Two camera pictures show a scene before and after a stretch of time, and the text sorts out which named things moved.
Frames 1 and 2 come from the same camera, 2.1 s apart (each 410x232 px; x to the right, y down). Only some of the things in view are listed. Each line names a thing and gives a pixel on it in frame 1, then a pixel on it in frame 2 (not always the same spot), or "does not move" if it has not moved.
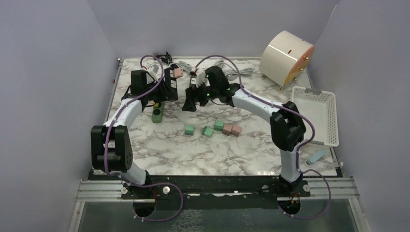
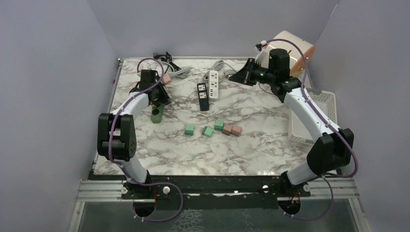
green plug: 219,124 does not move
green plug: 189,130 does not move
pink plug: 236,130 does not move
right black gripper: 193,95 → 244,76
